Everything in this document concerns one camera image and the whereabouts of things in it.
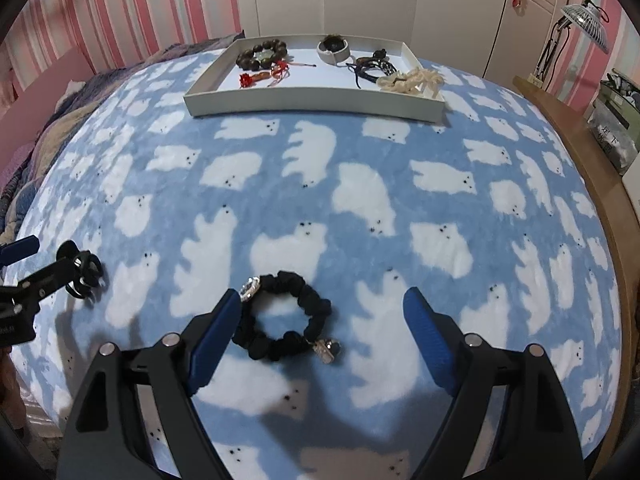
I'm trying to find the wooden bed frame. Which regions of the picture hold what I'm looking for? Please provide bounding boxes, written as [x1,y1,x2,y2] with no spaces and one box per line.
[514,74,640,351]

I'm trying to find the white rectangular tray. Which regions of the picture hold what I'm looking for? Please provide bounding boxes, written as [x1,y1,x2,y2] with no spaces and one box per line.
[183,34,447,123]

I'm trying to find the red cord gold bead bracelet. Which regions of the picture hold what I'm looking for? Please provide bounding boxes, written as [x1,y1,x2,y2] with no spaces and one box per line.
[267,59,317,88]

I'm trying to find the pink headboard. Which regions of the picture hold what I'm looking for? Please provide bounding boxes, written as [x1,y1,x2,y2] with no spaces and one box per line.
[0,45,96,106]

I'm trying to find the black braided cord bracelets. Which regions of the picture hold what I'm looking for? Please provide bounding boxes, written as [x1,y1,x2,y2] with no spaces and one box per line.
[347,49,401,92]

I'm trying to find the blue polar bear blanket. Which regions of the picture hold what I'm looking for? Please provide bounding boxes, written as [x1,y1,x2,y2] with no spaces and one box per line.
[0,52,626,480]

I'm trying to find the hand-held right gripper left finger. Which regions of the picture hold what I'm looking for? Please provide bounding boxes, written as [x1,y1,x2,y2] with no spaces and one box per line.
[55,287,243,480]

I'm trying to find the black looped ring hair tie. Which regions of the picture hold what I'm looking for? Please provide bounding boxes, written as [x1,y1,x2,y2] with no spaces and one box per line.
[67,252,107,306]

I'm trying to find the black scrunchie with silver charm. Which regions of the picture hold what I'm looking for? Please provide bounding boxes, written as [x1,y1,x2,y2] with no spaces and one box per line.
[231,270,343,363]

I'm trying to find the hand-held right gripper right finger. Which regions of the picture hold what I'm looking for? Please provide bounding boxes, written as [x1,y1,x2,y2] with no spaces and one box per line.
[402,287,586,480]

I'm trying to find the desk lamp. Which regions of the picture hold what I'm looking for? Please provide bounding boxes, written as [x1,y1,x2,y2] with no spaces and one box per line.
[535,0,611,81]

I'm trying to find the brown wooden bead bracelet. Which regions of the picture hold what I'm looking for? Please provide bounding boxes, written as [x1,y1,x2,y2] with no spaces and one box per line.
[235,39,288,71]

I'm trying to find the beige braided bracelet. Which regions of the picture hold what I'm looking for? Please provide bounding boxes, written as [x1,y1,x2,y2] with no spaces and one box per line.
[376,67,445,98]

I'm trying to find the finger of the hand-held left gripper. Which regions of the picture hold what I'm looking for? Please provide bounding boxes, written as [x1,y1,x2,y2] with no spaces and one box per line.
[0,234,41,268]
[0,241,81,311]

